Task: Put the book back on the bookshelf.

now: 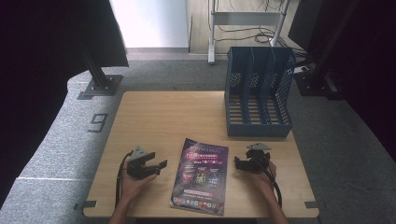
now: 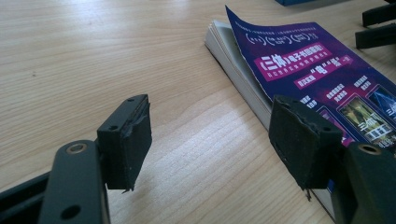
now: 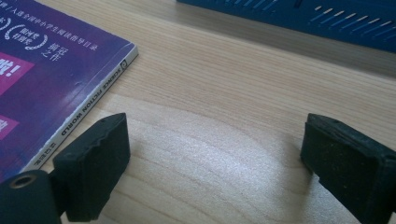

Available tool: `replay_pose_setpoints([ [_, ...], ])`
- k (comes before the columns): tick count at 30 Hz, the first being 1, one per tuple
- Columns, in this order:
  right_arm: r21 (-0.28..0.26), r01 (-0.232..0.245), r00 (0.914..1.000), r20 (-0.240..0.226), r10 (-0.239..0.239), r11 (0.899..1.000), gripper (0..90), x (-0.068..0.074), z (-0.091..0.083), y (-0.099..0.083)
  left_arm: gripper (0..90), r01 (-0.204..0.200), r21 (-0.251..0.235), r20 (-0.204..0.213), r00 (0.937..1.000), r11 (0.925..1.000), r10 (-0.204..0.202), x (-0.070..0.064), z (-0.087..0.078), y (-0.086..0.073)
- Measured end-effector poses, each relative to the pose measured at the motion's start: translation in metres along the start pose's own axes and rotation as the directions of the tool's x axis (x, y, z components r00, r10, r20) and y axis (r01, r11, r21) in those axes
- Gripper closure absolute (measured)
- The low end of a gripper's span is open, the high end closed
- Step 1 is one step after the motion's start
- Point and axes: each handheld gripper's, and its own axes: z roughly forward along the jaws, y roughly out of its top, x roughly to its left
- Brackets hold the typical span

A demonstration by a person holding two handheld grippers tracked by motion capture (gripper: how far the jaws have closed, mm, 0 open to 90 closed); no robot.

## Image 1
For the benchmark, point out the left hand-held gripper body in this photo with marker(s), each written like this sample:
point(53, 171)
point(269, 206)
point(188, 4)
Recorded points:
point(137, 169)

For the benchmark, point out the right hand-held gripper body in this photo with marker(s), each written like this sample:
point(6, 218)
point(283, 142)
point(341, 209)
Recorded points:
point(260, 161)

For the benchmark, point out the blue plastic file rack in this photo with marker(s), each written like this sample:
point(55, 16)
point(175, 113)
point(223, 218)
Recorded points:
point(258, 127)

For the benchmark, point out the purple magazine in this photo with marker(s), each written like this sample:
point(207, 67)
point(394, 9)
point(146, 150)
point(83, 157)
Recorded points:
point(199, 177)

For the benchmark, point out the person's left hand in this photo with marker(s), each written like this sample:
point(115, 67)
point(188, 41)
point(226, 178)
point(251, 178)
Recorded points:
point(132, 186)

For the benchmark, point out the person's right hand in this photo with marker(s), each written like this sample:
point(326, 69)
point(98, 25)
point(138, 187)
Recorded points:
point(266, 180)

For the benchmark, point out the black metal stand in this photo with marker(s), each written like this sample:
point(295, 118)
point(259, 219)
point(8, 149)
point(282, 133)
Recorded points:
point(311, 82)

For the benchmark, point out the white power strip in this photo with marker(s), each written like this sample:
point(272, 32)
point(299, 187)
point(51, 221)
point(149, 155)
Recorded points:
point(300, 69)

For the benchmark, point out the black curtain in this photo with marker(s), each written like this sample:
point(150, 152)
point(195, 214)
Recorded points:
point(37, 77)

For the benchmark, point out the dark curtain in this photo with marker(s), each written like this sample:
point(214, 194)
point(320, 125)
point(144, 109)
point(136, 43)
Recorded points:
point(373, 77)

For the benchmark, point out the black metal post with base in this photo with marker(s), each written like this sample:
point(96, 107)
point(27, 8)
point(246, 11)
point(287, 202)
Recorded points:
point(101, 84)

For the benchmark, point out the white metal desk frame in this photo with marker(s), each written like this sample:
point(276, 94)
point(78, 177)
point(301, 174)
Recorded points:
point(246, 18)

